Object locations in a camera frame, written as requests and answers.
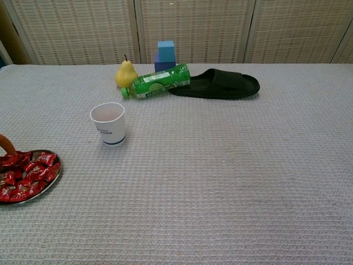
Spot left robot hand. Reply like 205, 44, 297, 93
0, 134, 16, 154

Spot red candy heap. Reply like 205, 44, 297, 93
0, 151, 61, 203

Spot white paper cup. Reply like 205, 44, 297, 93
89, 102, 126, 148

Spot round metal plate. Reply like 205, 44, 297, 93
0, 149, 62, 205

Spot brown wooden board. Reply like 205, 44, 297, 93
0, 0, 31, 67

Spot woven folding screen panel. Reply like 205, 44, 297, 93
244, 0, 353, 65
133, 0, 256, 65
5, 0, 139, 66
329, 22, 353, 65

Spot yellow pear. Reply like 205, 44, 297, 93
114, 54, 139, 89

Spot green plastic bottle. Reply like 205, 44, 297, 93
120, 63, 191, 100

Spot purple foam cube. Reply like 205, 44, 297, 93
154, 52, 177, 74

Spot light blue foam cube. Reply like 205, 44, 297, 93
157, 40, 177, 64

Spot white woven tablecloth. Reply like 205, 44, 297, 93
0, 63, 353, 265

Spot black slipper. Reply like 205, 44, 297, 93
168, 68, 261, 100

